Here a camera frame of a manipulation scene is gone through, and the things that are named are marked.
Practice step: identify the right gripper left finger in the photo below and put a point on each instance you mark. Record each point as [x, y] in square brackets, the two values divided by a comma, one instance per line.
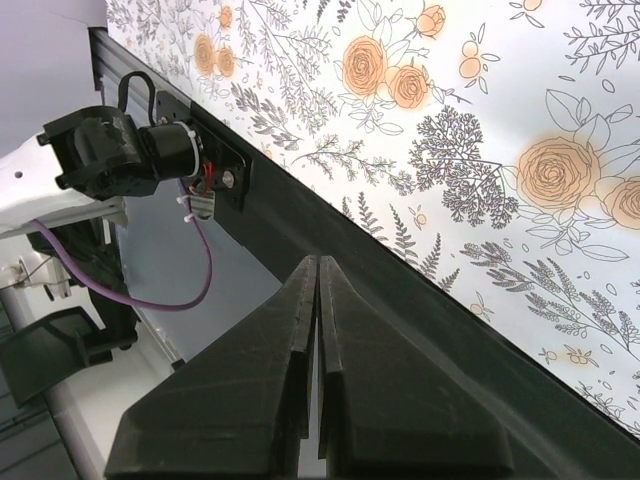
[237, 410]

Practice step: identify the floral patterned table mat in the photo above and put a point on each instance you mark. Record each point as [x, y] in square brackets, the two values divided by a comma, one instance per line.
[491, 145]

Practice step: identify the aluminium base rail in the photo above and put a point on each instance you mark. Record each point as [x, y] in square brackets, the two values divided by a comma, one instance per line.
[111, 62]

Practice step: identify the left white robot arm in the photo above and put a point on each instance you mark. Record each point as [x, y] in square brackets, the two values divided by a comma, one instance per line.
[82, 162]

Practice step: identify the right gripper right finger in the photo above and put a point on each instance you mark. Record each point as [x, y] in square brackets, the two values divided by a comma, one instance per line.
[387, 411]

